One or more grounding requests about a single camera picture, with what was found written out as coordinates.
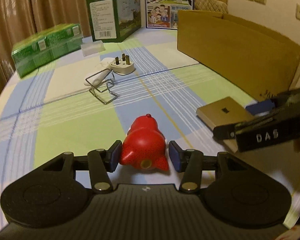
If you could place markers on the checkered tablecloth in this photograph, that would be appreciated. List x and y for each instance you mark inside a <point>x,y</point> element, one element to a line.
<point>51,110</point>

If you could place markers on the small clear plastic box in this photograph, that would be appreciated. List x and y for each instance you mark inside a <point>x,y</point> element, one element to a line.
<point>92,48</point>

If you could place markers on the green drink carton pack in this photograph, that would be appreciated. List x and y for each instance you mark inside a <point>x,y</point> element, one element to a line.
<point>46,46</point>

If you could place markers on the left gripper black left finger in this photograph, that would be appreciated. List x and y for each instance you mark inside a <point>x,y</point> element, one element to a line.
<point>100,163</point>

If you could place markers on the white remote control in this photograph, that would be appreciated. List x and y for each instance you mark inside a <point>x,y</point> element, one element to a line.
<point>98,71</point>

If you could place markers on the open brown cardboard box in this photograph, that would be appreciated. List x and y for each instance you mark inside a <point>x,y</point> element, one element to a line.
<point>260,61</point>

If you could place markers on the green white milk box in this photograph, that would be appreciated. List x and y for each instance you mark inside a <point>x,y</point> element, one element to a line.
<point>113,20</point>

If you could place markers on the beige curtain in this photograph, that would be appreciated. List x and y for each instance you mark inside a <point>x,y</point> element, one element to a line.
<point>20,19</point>

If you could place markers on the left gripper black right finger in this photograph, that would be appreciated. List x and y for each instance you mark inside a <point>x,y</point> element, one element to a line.
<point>189,162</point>

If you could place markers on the gold square box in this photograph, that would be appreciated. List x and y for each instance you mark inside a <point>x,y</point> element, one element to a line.
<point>223,112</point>

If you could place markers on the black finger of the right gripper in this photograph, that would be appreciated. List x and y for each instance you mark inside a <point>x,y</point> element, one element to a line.
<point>227,129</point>
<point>260,107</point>

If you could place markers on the chrome wire stand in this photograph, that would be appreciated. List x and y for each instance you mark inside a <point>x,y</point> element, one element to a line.
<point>101,82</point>

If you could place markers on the blue milk carton box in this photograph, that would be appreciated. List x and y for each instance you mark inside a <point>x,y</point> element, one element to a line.
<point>163,14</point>

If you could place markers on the quilted beige chair cushion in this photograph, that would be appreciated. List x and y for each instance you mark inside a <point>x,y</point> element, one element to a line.
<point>211,5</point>

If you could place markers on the white three-pin plug adapter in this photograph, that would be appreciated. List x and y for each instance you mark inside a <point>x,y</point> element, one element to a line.
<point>122,65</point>

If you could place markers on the red piggy toy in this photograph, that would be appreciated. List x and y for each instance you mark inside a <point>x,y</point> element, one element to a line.
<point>144,147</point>

